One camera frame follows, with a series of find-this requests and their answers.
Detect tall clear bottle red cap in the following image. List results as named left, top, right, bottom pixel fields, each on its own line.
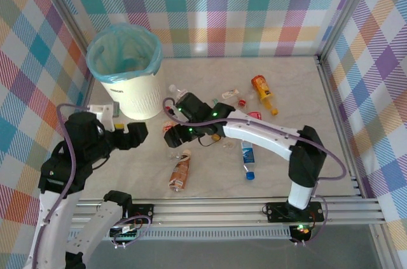
left=160, top=119, right=179, bottom=159

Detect white red label bottle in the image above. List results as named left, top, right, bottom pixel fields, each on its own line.
left=167, top=83, right=189, bottom=100

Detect small white label bottle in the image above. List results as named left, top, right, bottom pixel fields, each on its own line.
left=211, top=88, right=241, bottom=106

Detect small clear bottle red cap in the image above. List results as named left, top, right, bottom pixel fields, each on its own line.
left=237, top=92, right=256, bottom=108

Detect orange bottle with yellow cap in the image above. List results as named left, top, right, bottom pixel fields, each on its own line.
left=250, top=74, right=280, bottom=116

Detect cream plastic waste bin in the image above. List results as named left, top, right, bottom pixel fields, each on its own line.
left=101, top=59, right=165, bottom=120

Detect blue plastic bin liner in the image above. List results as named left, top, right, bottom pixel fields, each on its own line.
left=86, top=24, right=164, bottom=84

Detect brown coffee drink bottle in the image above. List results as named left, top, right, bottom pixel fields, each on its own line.
left=168, top=149, right=193, bottom=193

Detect blue label water bottle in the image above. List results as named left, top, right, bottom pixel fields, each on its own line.
left=240, top=141, right=257, bottom=181

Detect electronics board green terminals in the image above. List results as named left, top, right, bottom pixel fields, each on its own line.
left=109, top=224, right=141, bottom=246

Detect electronics box lit LED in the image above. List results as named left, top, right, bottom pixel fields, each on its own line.
left=288, top=223, right=313, bottom=244

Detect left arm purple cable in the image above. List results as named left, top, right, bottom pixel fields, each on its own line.
left=30, top=102, right=153, bottom=269

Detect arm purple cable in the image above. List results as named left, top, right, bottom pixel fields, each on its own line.
left=30, top=102, right=153, bottom=269
left=162, top=97, right=347, bottom=246

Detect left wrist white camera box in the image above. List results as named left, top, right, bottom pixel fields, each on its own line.
left=87, top=102, right=121, bottom=132

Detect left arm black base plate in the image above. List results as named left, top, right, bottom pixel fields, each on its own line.
left=125, top=203, right=156, bottom=226

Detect long aluminium mounting rail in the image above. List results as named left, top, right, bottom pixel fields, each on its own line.
left=34, top=198, right=387, bottom=229

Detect grey slotted cable duct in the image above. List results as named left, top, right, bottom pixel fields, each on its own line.
left=76, top=229, right=294, bottom=240

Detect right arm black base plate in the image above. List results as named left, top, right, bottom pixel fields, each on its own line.
left=265, top=202, right=326, bottom=223

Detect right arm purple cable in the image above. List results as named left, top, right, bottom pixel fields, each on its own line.
left=162, top=97, right=347, bottom=246

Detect aluminium frame leg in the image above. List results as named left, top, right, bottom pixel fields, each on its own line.
left=370, top=224, right=394, bottom=269

